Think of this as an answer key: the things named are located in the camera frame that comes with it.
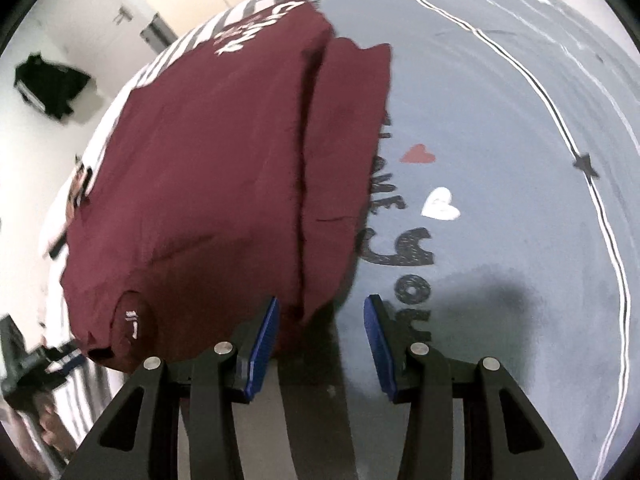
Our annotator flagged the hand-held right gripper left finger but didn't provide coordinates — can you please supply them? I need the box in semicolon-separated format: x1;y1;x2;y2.
62;296;281;480

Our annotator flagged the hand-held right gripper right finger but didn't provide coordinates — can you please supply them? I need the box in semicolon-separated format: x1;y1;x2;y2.
363;294;574;480

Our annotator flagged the maroon shirt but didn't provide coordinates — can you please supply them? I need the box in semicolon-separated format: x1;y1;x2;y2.
59;0;392;376

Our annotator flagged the grey printed bed blanket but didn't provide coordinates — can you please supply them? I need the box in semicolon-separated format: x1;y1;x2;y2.
40;0;637;480

